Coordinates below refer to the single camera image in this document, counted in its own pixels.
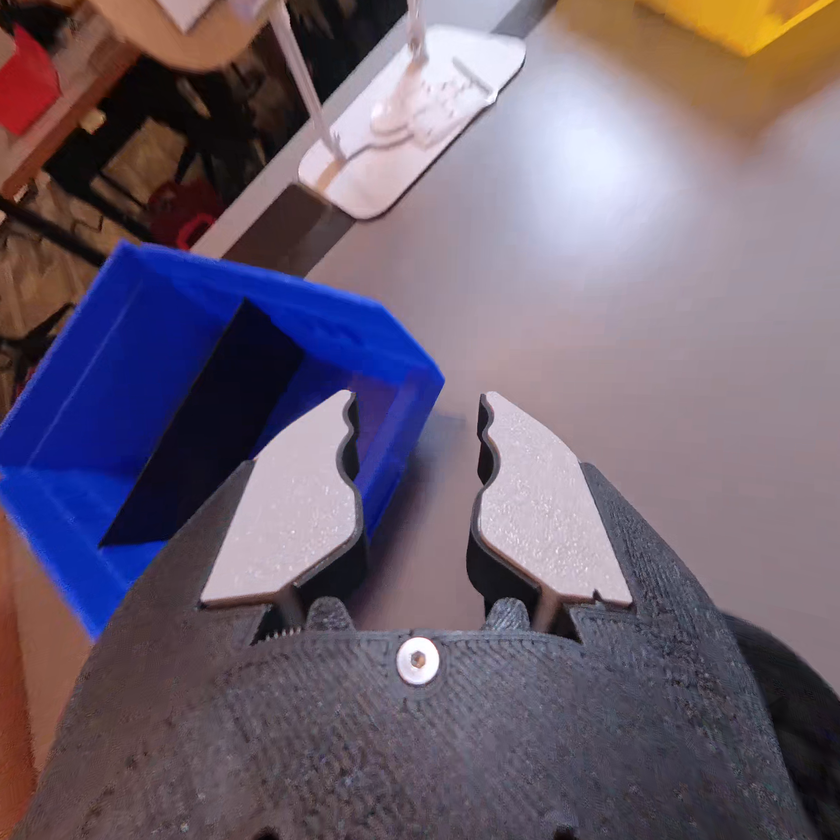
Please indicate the white stand pole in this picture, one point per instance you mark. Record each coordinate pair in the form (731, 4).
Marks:
(302, 72)

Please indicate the red stool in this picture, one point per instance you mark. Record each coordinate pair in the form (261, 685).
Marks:
(184, 210)

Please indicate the red bag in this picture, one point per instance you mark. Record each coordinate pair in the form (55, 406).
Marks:
(23, 82)

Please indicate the blue plastic bin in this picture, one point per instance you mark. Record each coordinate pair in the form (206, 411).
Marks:
(131, 380)

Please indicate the silver stand base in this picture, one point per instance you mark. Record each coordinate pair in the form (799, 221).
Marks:
(400, 164)

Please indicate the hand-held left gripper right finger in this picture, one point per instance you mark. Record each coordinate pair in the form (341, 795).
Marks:
(544, 518)

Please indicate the yellow plastic bin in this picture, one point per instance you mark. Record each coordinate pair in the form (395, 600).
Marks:
(741, 23)

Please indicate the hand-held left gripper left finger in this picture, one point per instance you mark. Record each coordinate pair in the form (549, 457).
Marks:
(289, 518)

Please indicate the wooden table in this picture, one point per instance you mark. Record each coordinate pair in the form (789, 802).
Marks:
(79, 85)

